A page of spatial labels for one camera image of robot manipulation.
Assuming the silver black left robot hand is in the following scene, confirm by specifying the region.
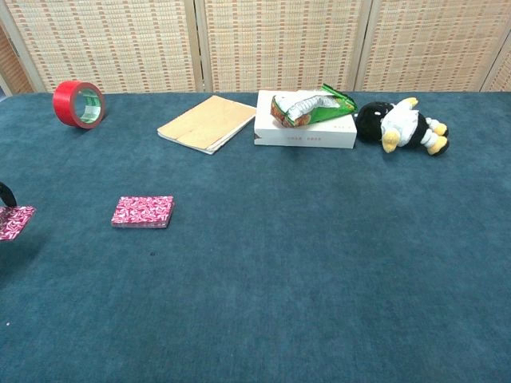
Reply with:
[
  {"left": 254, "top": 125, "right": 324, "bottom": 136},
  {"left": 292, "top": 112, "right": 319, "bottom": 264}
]
[{"left": 0, "top": 182, "right": 18, "bottom": 207}]

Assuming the red tape roll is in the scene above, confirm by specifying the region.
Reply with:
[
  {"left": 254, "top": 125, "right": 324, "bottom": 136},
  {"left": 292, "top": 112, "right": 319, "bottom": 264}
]
[{"left": 52, "top": 80, "right": 107, "bottom": 130}]

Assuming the reddish woven screen panel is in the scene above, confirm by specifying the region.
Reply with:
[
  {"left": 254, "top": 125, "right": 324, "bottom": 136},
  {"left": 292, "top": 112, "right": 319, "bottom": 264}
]
[{"left": 0, "top": 23, "right": 34, "bottom": 96}]

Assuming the woven bamboo screen panel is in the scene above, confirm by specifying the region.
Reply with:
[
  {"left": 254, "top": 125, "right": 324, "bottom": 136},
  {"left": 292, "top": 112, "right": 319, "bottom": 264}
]
[
  {"left": 481, "top": 39, "right": 511, "bottom": 93},
  {"left": 355, "top": 0, "right": 511, "bottom": 93},
  {"left": 195, "top": 0, "right": 370, "bottom": 93},
  {"left": 0, "top": 0, "right": 200, "bottom": 95}
]

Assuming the tan spiral notebook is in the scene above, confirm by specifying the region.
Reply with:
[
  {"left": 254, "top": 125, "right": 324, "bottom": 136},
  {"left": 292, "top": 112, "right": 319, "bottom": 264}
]
[{"left": 156, "top": 94, "right": 257, "bottom": 156}]

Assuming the blue felt table cover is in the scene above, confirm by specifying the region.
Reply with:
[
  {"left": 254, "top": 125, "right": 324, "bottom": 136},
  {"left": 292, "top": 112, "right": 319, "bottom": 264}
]
[{"left": 0, "top": 91, "right": 511, "bottom": 383}]

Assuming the white flat box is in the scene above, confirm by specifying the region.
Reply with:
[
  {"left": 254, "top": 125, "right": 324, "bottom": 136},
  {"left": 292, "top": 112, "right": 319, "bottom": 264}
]
[{"left": 253, "top": 89, "right": 358, "bottom": 150}]

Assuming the green snack bag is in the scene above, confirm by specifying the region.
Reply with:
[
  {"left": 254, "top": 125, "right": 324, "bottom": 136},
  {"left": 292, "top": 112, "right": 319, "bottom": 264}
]
[{"left": 270, "top": 83, "right": 358, "bottom": 128}]

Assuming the black white plush doll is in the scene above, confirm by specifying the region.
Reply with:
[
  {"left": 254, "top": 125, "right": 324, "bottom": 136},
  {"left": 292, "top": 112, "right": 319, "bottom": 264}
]
[{"left": 354, "top": 97, "right": 450, "bottom": 156}]

